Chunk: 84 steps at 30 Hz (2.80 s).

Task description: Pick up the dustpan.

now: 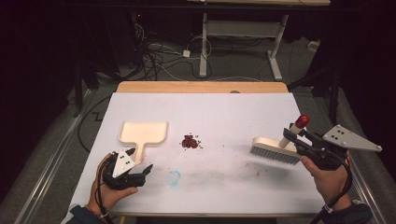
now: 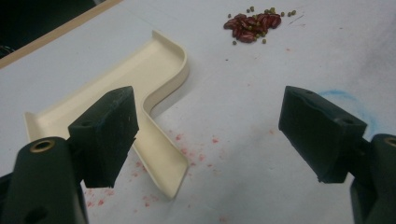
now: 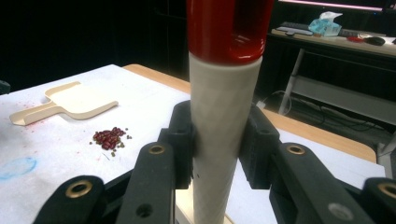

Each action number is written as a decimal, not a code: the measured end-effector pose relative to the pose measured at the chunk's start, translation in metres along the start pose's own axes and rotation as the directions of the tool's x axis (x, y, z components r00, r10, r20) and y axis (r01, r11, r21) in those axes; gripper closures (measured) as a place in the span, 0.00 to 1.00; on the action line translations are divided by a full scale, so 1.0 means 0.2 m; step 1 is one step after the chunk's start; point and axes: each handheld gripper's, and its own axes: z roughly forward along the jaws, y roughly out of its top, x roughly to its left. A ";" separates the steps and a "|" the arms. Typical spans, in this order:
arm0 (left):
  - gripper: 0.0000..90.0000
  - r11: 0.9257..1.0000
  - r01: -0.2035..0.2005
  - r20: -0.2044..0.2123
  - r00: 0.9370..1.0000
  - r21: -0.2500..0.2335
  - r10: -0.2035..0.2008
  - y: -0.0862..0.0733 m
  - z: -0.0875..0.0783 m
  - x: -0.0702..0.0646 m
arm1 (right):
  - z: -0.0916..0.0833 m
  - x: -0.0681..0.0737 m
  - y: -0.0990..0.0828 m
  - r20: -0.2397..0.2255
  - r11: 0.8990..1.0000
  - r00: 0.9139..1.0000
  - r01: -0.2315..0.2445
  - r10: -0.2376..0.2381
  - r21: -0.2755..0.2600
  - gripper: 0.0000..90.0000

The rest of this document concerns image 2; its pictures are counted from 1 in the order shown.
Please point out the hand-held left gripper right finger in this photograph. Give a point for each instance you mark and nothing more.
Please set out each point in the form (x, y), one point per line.
(320, 137)

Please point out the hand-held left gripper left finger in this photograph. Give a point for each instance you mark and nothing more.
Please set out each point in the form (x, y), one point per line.
(104, 133)

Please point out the cream plastic dustpan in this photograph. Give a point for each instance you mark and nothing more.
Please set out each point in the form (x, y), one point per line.
(162, 62)

